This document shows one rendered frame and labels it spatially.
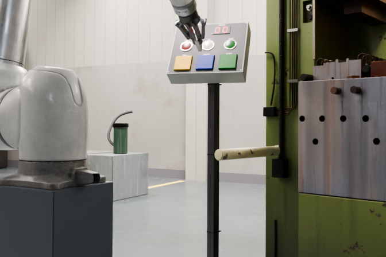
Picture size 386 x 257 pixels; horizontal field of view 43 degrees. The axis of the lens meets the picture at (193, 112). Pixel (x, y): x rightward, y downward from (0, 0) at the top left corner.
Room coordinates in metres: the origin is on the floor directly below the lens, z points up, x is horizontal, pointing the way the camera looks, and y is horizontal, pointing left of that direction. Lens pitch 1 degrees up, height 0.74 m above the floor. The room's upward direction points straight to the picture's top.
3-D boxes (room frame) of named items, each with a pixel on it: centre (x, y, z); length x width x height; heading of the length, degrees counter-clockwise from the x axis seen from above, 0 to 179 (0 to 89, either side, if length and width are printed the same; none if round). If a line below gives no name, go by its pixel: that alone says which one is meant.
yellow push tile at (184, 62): (2.12, 0.04, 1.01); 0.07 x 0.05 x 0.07; 74
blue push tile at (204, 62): (2.09, -0.05, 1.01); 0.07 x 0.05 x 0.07; 74
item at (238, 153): (2.07, -0.25, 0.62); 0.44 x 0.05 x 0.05; 139
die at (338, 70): (2.07, -0.70, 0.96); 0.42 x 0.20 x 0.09; 139
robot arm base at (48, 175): (1.13, 0.31, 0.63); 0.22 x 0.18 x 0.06; 61
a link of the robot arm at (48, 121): (1.15, 0.34, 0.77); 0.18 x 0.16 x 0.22; 62
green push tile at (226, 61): (2.07, -0.15, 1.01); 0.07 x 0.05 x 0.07; 74
